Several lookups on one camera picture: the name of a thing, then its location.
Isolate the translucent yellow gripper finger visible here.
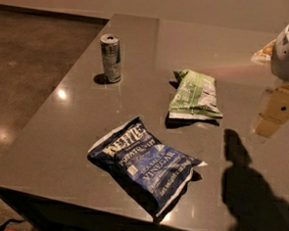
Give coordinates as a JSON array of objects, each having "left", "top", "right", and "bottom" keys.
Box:
[{"left": 253, "top": 82, "right": 289, "bottom": 139}]

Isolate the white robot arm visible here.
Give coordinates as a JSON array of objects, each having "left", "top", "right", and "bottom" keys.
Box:
[{"left": 253, "top": 24, "right": 289, "bottom": 138}]

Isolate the green jalapeno chip bag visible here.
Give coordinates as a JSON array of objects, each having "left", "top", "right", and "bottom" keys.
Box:
[{"left": 169, "top": 69, "right": 223, "bottom": 120}]

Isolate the blue Kettle vinegar chip bag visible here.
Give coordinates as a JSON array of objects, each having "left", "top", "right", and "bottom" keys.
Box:
[{"left": 88, "top": 117, "right": 206, "bottom": 217}]

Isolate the snack package at table edge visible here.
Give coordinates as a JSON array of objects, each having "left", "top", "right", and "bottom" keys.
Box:
[{"left": 251, "top": 40, "right": 275, "bottom": 64}]

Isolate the silver energy drink can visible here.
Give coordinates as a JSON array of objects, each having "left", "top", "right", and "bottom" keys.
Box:
[{"left": 100, "top": 33, "right": 121, "bottom": 83}]

